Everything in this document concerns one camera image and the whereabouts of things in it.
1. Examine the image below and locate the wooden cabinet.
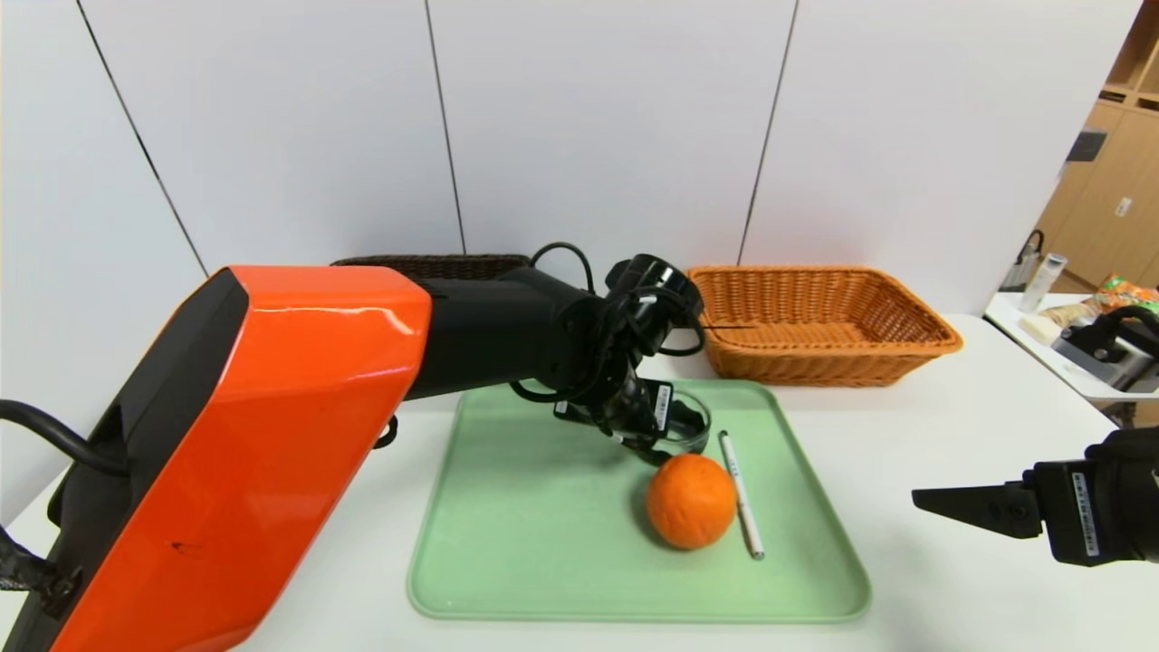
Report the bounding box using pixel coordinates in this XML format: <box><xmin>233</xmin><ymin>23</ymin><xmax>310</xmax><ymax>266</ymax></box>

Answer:
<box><xmin>1032</xmin><ymin>0</ymin><xmax>1159</xmax><ymax>291</ymax></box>

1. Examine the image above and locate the white pen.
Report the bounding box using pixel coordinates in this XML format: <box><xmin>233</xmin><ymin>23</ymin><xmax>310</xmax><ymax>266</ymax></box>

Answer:
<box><xmin>718</xmin><ymin>430</ymin><xmax>766</xmax><ymax>561</ymax></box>

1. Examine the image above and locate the clear plastic bottle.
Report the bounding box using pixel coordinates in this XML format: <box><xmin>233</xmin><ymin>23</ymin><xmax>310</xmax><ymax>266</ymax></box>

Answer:
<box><xmin>1021</xmin><ymin>254</ymin><xmax>1068</xmax><ymax>314</ymax></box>

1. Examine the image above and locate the glass cup with black handle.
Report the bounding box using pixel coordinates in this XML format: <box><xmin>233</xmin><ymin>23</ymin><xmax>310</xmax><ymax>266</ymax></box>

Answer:
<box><xmin>634</xmin><ymin>388</ymin><xmax>713</xmax><ymax>465</ymax></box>

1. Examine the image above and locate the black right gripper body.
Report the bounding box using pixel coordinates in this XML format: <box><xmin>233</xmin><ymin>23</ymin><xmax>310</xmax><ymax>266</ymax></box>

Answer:
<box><xmin>1032</xmin><ymin>427</ymin><xmax>1159</xmax><ymax>568</ymax></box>

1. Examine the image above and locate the dark brown wicker basket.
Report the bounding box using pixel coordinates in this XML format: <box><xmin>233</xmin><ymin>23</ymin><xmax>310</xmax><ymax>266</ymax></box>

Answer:
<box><xmin>332</xmin><ymin>254</ymin><xmax>535</xmax><ymax>282</ymax></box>

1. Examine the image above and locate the white side table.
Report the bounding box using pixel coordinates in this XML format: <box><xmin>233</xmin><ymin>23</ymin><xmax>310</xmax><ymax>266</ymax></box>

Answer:
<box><xmin>982</xmin><ymin>292</ymin><xmax>1159</xmax><ymax>404</ymax></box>

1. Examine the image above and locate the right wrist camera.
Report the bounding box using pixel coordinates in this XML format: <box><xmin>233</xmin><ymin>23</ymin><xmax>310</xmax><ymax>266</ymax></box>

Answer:
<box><xmin>1058</xmin><ymin>306</ymin><xmax>1159</xmax><ymax>392</ymax></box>

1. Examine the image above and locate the orange wicker basket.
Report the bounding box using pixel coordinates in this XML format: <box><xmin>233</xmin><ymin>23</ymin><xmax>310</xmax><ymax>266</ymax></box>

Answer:
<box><xmin>682</xmin><ymin>264</ymin><xmax>963</xmax><ymax>388</ymax></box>

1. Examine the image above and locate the orange fruit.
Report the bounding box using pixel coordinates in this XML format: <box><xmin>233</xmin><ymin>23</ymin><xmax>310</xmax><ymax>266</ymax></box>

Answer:
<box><xmin>646</xmin><ymin>453</ymin><xmax>738</xmax><ymax>551</ymax></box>

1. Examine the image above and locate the orange green snack packet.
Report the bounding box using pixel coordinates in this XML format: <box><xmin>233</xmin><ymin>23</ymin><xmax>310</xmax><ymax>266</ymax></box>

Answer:
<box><xmin>1091</xmin><ymin>275</ymin><xmax>1159</xmax><ymax>314</ymax></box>

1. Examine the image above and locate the light green plastic tray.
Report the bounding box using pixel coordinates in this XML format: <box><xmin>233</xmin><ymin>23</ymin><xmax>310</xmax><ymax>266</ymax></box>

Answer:
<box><xmin>407</xmin><ymin>379</ymin><xmax>873</xmax><ymax>624</ymax></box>

